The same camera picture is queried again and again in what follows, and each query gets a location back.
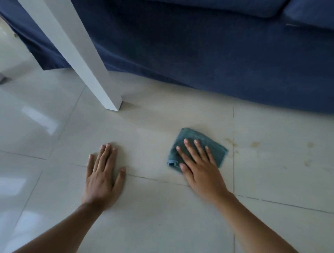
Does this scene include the person's right hand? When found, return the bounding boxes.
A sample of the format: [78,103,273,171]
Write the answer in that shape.
[176,139,235,207]

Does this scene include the person's left hand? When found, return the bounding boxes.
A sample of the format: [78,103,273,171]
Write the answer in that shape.
[81,142,127,210]

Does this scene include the teal cleaning cloth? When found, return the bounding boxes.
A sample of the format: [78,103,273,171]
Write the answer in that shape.
[167,128,229,173]

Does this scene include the person's left forearm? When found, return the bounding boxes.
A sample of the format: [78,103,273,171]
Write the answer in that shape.
[12,201,108,253]

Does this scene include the person's right forearm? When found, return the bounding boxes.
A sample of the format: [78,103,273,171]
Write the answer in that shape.
[214,192,299,253]

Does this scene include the blue fabric sofa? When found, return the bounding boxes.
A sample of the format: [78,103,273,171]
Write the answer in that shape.
[0,0,334,114]

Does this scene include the white table leg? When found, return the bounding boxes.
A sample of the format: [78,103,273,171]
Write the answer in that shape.
[17,0,123,112]

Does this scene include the blue sofa seat cushion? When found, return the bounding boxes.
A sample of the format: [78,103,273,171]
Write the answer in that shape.
[282,0,334,31]
[146,0,288,18]

